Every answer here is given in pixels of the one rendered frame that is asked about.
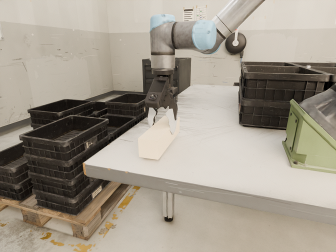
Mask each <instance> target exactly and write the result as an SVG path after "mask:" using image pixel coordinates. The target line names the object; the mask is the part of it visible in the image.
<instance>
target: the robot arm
mask: <svg viewBox="0 0 336 252"><path fill-rule="evenodd" d="M264 1H265V0H230V1H229V2H228V3H227V4H226V5H225V6H224V7H223V8H222V9H221V10H220V11H219V13H218V14H217V15H216V16H215V17H214V18H213V19H212V20H203V19H201V20H195V21H178V22H177V21H175V16H174V15H171V14H155V15H153V16H152V17H151V18H150V31H149V33H150V52H151V53H150V54H151V58H150V59H149V60H150V61H151V68H152V70H151V71H152V74H153V75H157V76H155V77H154V79H153V82H152V84H151V86H150V89H149V91H148V93H147V96H146V98H145V100H144V101H145V104H146V105H145V111H146V117H147V121H148V125H149V128H151V127H152V126H153V125H154V123H155V118H156V116H157V113H158V110H157V108H160V107H164V109H166V108H167V107H168V106H169V110H168V111H167V112H166V113H165V114H166V117H167V118H168V120H169V122H168V124H169V126H170V132H171V134H172V135H173V134H174V132H175V130H176V125H177V120H178V116H177V113H178V105H177V102H178V87H173V74H174V68H175V50H194V51H197V52H200V53H202V54H204V55H212V54H214V53H216V52H217V51H218V50H219V49H220V46H221V43H222V42H223V41H224V40H225V39H226V38H227V37H228V36H229V35H230V34H232V33H233V32H234V31H235V30H236V29H237V28H238V27H239V26H240V25H241V24H242V23H243V22H244V21H245V20H246V19H247V18H248V17H249V16H250V15H251V14H252V13H253V12H254V11H255V10H256V9H257V8H258V7H259V6H260V5H261V4H262V3H263V2H264ZM174 94H175V97H174ZM298 105H299V106H300V107H301V108H302V109H303V110H304V111H305V112H306V113H307V114H308V115H309V116H310V117H311V118H312V119H313V120H314V121H315V122H316V123H317V124H318V125H319V126H321V127H322V128H323V129H324V130H325V131H326V132H327V133H328V134H329V135H330V136H331V137H332V138H333V139H334V140H335V141H336V83H335V84H334V85H333V86H332V87H330V88H329V89H328V90H326V91H324V92H321V93H319V94H317V95H314V96H312V97H310V98H307V99H305V100H303V101H302V102H301V103H299V104H298Z"/></svg>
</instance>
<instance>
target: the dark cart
mask: <svg viewBox="0 0 336 252"><path fill-rule="evenodd" d="M191 61H192V58H191V57H175V68H173V69H174V74H173V87H177V95H179V94H180V93H181V92H183V91H184V90H185V89H187V88H188V87H190V86H191ZM152 69H153V68H151V61H150V58H147V59H142V79H143V94H145V95H147V94H148V92H149V89H150V87H151V85H152V82H153V80H154V78H155V77H157V76H158V75H157V74H152Z"/></svg>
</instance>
